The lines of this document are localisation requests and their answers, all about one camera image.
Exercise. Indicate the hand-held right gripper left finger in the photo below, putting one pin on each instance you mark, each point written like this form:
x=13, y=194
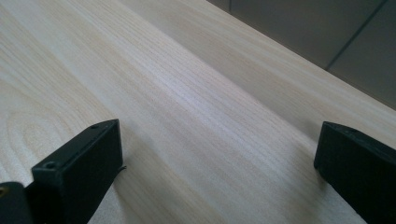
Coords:
x=77, y=174

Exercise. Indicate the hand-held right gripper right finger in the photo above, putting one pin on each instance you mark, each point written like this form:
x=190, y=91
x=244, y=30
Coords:
x=361, y=174

